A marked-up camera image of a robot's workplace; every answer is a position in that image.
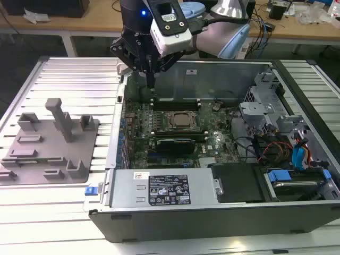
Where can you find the metal drive cage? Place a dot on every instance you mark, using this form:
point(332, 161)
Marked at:
point(255, 109)

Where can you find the black bay cover plate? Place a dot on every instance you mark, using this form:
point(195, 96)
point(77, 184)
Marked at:
point(236, 183)

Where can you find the black graphics card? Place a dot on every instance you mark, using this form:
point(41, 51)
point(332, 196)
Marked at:
point(175, 146)

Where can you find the grey parts rack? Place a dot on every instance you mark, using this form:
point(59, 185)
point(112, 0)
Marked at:
point(29, 172)

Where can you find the small black box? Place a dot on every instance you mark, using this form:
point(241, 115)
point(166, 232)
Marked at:
point(277, 12)

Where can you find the small silver heatsink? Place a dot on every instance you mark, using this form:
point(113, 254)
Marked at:
point(207, 161)

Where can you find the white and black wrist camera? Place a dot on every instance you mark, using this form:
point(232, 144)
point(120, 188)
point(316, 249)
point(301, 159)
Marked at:
point(172, 40)

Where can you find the red and white box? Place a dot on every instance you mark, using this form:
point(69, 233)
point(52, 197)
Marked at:
point(334, 13)

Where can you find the green motherboard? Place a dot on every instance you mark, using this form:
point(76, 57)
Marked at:
point(217, 132)

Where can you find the black open PC case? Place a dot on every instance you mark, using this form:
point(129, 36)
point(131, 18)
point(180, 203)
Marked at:
point(186, 225)

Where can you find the round coin battery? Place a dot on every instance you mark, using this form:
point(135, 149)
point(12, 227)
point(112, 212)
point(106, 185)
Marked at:
point(216, 107)

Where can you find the hard disk in blue carrier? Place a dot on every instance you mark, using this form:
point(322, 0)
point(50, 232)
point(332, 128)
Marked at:
point(279, 176)

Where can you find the black RAM slot bank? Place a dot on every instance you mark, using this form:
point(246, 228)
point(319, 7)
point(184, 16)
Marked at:
point(180, 134)
point(175, 106)

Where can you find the white plastic case clip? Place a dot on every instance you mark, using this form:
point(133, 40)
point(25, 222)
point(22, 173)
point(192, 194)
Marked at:
point(120, 67)

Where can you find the crumpled white plastic wrap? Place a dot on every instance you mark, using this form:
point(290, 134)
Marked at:
point(34, 17)

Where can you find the large black box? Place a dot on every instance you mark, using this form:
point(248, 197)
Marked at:
point(53, 8)

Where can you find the wooden desk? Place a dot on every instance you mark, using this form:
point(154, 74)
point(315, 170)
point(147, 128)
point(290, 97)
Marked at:
point(93, 21)

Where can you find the small black adapter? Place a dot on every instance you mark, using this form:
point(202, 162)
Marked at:
point(270, 27)

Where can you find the clear plastic bags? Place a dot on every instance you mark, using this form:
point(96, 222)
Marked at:
point(310, 13)

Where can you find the blue case latch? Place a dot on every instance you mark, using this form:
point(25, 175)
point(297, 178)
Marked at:
point(91, 191)

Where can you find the grey power supply with label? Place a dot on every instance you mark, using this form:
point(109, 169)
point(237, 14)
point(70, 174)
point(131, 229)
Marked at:
point(127, 191)

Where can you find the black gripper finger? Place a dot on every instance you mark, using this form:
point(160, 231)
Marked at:
point(153, 77)
point(119, 49)

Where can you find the CPU socket with CPU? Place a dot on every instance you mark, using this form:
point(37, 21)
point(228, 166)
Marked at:
point(182, 120)

